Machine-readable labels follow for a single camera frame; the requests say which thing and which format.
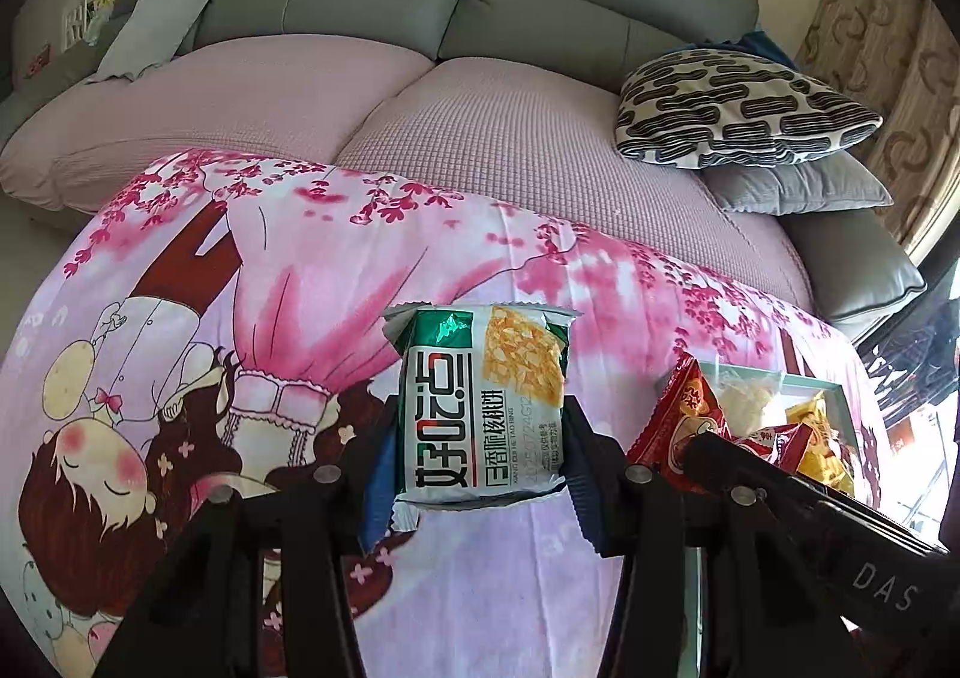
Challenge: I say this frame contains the light grey pillow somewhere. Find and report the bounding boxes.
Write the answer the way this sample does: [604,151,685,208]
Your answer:
[88,0,210,83]

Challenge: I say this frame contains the red snack pack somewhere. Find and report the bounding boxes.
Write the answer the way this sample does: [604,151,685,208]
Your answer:
[736,423,812,473]

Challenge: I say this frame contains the green white cracker pack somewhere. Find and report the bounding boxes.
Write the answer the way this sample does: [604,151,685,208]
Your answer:
[384,302,578,532]

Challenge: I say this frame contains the patterned beige curtain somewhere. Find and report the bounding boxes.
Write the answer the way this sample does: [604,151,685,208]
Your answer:
[797,0,958,262]

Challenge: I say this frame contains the pink cartoon girl blanket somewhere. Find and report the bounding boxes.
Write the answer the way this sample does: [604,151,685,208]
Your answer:
[2,150,884,676]

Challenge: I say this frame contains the clear pack with white bun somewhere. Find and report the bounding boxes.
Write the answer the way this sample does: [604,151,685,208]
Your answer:
[719,374,786,437]

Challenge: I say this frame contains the yellow snack pack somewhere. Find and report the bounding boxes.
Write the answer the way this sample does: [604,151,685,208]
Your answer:
[786,392,854,496]

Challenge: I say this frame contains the black white patterned pillow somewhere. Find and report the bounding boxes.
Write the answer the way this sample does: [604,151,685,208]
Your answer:
[615,47,884,171]

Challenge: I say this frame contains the folded black stroller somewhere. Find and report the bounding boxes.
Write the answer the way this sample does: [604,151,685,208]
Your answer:
[864,299,958,430]

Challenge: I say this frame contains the white tray with green rim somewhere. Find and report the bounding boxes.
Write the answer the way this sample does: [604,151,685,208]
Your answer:
[701,361,861,494]

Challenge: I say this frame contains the pink sofa seat cover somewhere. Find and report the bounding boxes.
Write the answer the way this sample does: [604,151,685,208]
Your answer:
[2,36,812,307]

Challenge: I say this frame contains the red crinkled candy pack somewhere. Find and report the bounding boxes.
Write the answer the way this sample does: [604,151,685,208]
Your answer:
[626,353,732,493]

